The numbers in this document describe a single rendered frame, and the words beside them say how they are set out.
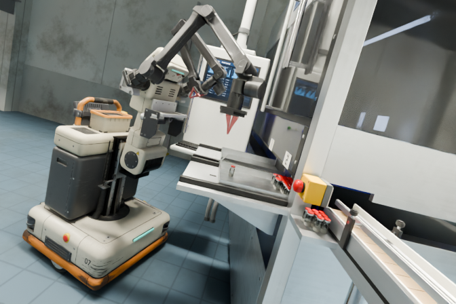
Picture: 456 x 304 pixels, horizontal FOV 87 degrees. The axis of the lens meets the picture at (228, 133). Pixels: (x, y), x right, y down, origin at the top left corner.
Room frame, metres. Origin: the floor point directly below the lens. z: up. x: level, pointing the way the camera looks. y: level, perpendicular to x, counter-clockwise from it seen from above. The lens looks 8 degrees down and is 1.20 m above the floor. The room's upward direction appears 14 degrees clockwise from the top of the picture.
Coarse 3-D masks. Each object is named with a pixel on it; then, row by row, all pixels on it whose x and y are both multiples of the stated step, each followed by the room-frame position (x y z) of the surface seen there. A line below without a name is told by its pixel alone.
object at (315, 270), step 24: (240, 240) 1.42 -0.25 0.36; (408, 240) 0.81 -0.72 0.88; (240, 264) 1.25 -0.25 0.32; (264, 264) 0.88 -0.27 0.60; (312, 264) 0.79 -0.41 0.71; (336, 264) 0.79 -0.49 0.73; (432, 264) 0.81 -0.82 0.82; (240, 288) 1.11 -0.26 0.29; (288, 288) 0.79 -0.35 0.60; (312, 288) 0.79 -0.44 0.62; (336, 288) 0.79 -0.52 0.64
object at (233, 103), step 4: (232, 92) 0.87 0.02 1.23; (232, 96) 0.87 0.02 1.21; (236, 96) 0.87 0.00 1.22; (240, 96) 0.87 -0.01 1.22; (228, 100) 0.88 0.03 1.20; (232, 100) 0.87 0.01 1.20; (236, 100) 0.87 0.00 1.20; (240, 100) 0.87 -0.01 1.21; (228, 104) 0.88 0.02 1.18; (232, 104) 0.87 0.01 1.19; (236, 104) 0.87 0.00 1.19; (240, 104) 0.87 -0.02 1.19; (220, 108) 0.86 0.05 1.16; (228, 108) 0.86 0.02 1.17; (232, 108) 0.86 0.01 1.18; (236, 108) 0.87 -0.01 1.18; (240, 108) 0.88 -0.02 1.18; (236, 112) 0.87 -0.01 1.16; (240, 112) 0.87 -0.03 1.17; (244, 112) 0.86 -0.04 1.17
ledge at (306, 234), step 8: (296, 216) 0.76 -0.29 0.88; (296, 224) 0.71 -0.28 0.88; (296, 232) 0.69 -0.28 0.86; (304, 232) 0.67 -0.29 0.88; (312, 232) 0.68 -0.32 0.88; (320, 232) 0.70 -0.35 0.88; (328, 232) 0.71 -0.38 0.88; (304, 240) 0.65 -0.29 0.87; (312, 240) 0.65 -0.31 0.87; (320, 240) 0.65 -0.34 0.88; (328, 240) 0.66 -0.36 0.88; (336, 248) 0.65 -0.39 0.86
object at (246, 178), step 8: (224, 168) 1.09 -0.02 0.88; (240, 168) 1.10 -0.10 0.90; (248, 168) 1.10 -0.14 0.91; (224, 176) 0.98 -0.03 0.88; (232, 176) 1.01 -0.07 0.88; (240, 176) 1.04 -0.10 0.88; (248, 176) 1.07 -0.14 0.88; (256, 176) 1.10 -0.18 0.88; (264, 176) 1.10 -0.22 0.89; (224, 184) 0.84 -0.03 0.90; (232, 184) 0.84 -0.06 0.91; (240, 184) 0.84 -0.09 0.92; (248, 184) 0.96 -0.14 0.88; (256, 184) 0.99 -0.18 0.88; (264, 184) 1.02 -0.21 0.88; (272, 184) 1.05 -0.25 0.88; (256, 192) 0.84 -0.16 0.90; (264, 192) 0.84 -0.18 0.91; (272, 192) 0.85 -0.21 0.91; (280, 192) 0.96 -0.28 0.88
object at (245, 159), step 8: (224, 152) 1.43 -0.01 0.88; (232, 152) 1.44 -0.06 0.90; (240, 152) 1.44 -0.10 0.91; (224, 160) 1.18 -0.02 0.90; (232, 160) 1.18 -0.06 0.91; (240, 160) 1.34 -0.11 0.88; (248, 160) 1.39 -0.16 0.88; (256, 160) 1.44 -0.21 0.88; (264, 160) 1.44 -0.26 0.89; (272, 160) 1.45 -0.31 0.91; (256, 168) 1.18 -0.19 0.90; (264, 168) 1.19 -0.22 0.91; (272, 168) 1.34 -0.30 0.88
